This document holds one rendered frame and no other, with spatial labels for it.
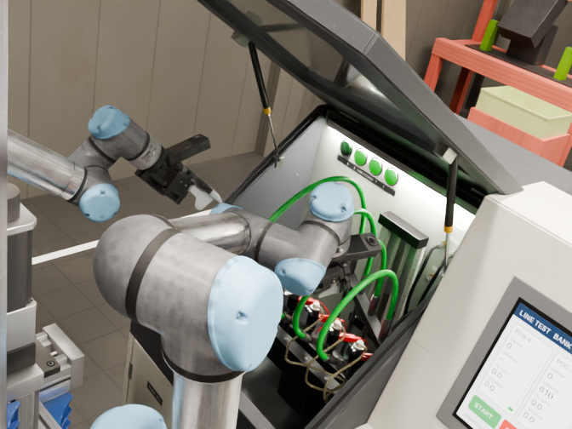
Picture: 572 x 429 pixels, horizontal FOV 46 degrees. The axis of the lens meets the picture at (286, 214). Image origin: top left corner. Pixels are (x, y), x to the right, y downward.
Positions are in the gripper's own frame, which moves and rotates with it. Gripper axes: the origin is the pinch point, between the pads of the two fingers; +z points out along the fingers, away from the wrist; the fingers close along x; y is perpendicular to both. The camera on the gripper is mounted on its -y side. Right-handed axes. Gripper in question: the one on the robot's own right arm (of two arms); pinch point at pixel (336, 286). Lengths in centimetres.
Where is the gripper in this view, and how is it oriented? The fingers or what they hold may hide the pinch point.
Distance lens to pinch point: 145.3
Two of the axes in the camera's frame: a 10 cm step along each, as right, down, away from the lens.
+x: 4.1, 7.5, -5.1
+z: 0.3, 5.5, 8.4
